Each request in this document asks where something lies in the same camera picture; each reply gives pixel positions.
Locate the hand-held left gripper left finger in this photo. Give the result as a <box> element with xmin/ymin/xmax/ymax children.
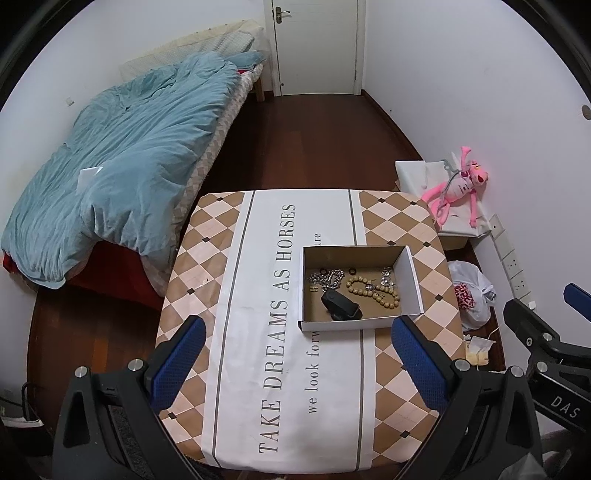
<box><xmin>53</xmin><ymin>315</ymin><xmax>207</xmax><ymax>480</ymax></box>

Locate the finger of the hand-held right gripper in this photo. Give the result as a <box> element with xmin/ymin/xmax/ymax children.
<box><xmin>563</xmin><ymin>282</ymin><xmax>591</xmax><ymax>322</ymax></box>
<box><xmin>503</xmin><ymin>299</ymin><xmax>563</xmax><ymax>354</ymax></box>

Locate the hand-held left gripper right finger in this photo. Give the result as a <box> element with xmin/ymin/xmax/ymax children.
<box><xmin>392</xmin><ymin>316</ymin><xmax>543</xmax><ymax>480</ymax></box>

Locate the wooden bead bracelet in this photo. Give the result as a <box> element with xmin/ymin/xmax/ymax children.
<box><xmin>346</xmin><ymin>276</ymin><xmax>399</xmax><ymax>309</ymax></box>

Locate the white cardboard box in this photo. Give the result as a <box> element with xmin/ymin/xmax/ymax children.
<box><xmin>298</xmin><ymin>244</ymin><xmax>424</xmax><ymax>333</ymax></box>

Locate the black smart band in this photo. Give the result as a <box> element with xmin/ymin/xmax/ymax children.
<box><xmin>321</xmin><ymin>291</ymin><xmax>363</xmax><ymax>322</ymax></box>

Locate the silver chain bracelet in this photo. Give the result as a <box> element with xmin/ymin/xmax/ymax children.
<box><xmin>308</xmin><ymin>270</ymin><xmax>346</xmax><ymax>292</ymax></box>

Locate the cream container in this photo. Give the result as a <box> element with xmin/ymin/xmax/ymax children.
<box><xmin>464</xmin><ymin>336</ymin><xmax>498</xmax><ymax>370</ymax></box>

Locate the white plastic bag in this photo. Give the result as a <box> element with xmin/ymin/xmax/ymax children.
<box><xmin>447</xmin><ymin>260</ymin><xmax>498</xmax><ymax>331</ymax></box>

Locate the checkered printed tablecloth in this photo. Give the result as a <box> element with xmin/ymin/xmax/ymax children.
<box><xmin>154</xmin><ymin>188</ymin><xmax>464</xmax><ymax>472</ymax></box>

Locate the pink plush toy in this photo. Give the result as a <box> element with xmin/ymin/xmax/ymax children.
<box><xmin>421</xmin><ymin>146</ymin><xmax>491</xmax><ymax>230</ymax></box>

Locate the teal blanket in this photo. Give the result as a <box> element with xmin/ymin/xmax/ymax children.
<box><xmin>0</xmin><ymin>51</ymin><xmax>265</xmax><ymax>290</ymax></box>

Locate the cream pillow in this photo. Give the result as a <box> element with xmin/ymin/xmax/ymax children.
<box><xmin>175</xmin><ymin>21</ymin><xmax>265</xmax><ymax>59</ymax></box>

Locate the white door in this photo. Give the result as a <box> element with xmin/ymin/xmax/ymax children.
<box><xmin>262</xmin><ymin>0</ymin><xmax>368</xmax><ymax>97</ymax></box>

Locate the row of wall sockets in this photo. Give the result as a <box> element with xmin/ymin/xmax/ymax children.
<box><xmin>488</xmin><ymin>213</ymin><xmax>532</xmax><ymax>302</ymax></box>

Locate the black cable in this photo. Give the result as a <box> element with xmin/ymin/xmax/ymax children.
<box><xmin>20</xmin><ymin>383</ymin><xmax>42</xmax><ymax>424</ymax></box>

